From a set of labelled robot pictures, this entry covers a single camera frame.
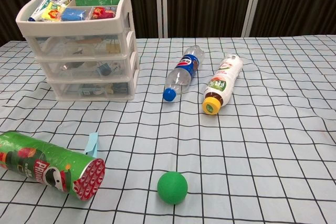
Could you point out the clear drawer with dice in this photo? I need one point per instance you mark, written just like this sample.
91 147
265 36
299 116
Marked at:
86 70

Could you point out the clear drawer with dark items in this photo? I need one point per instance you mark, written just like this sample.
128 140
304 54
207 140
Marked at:
71 89

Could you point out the white plastic drawer cabinet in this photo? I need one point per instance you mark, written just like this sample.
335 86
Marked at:
78 28

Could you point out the clear Pepsi bottle blue cap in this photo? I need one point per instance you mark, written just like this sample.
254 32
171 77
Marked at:
183 72

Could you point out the white drink bottle yellow cap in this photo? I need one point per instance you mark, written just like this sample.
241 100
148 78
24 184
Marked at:
223 79

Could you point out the white dice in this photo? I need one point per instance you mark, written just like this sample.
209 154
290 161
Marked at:
116 68

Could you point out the blue binder clip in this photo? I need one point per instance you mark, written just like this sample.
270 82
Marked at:
103 69

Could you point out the yellow binder clips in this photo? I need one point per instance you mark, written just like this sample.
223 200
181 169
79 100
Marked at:
113 48

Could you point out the green ball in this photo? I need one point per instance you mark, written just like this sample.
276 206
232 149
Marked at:
172 187

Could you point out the light blue paper piece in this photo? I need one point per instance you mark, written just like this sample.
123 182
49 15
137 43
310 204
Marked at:
92 145

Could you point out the red snack packet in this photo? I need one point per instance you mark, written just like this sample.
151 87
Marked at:
103 12

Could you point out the blue packet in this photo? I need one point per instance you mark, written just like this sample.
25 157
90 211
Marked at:
73 14

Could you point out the green Pringles can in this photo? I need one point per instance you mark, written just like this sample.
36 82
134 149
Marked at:
52 161

